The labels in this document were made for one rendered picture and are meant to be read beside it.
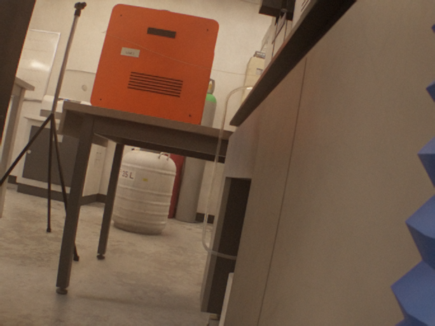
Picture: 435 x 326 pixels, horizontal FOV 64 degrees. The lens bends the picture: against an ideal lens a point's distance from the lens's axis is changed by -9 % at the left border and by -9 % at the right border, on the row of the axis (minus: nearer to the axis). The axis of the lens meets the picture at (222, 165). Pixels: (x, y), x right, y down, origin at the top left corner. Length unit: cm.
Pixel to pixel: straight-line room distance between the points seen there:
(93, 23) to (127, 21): 348
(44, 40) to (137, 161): 261
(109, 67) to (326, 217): 130
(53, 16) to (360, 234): 510
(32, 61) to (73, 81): 72
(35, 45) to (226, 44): 238
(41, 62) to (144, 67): 365
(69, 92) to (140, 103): 327
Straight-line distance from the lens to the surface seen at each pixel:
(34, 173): 414
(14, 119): 257
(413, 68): 19
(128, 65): 147
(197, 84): 143
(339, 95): 28
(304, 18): 43
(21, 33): 83
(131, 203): 299
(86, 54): 488
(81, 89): 461
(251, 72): 429
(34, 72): 504
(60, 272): 150
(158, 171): 297
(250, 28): 486
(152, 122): 135
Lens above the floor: 54
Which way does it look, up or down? 2 degrees up
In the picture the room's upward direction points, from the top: 11 degrees clockwise
